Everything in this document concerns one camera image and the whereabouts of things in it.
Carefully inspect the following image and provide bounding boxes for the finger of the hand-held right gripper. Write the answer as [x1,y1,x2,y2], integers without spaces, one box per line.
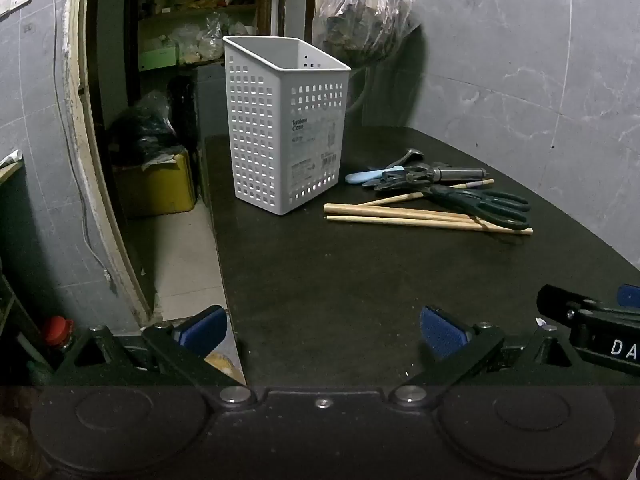
[616,283,640,309]
[536,284,640,332]

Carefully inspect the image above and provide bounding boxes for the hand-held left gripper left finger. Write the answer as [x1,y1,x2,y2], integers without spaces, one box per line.
[52,305,253,405]

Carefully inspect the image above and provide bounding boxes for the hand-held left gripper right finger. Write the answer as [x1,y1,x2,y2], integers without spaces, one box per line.
[389,305,597,406]

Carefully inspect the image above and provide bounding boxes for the plain wooden chopstick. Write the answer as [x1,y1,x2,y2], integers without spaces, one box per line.
[325,215,534,235]

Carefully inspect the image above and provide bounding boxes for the dark green handled scissors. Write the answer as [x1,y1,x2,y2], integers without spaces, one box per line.
[424,184,532,231]

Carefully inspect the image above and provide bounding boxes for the dark green handled utensil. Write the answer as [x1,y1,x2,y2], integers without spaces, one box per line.
[362,173,432,192]

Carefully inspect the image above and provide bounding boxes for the blue handled spoon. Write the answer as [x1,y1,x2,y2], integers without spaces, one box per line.
[345,161,407,185]

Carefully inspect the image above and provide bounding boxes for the metal peeler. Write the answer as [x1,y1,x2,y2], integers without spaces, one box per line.
[387,147,426,170]

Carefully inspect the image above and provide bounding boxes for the white perforated utensil basket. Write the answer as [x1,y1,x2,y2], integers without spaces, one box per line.
[222,36,352,216]

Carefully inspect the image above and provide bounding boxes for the red knob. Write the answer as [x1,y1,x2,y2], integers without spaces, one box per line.
[41,315,75,349]

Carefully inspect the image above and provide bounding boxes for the yellow box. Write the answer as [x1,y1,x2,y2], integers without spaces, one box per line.
[112,146,197,219]

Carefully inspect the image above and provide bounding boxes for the black plastic bag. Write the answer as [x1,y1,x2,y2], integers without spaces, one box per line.
[107,91,179,167]

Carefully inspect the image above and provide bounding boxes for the green box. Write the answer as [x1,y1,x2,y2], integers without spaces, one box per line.
[138,45,180,71]

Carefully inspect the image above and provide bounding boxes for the clear food bag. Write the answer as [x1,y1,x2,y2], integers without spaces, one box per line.
[171,11,227,64]

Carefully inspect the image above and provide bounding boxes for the wooden shelf unit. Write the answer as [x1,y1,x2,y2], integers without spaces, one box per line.
[131,0,273,68]

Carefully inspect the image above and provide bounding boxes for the hanging clear plastic bag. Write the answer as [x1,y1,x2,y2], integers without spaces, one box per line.
[312,0,419,66]

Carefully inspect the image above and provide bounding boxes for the wooden door frame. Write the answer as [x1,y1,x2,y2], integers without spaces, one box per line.
[62,0,321,323]

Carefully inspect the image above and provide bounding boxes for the white cable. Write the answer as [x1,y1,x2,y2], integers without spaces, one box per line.
[49,0,112,282]

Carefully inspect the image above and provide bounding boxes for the grey hose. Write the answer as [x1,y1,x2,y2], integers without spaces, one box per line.
[348,64,375,112]

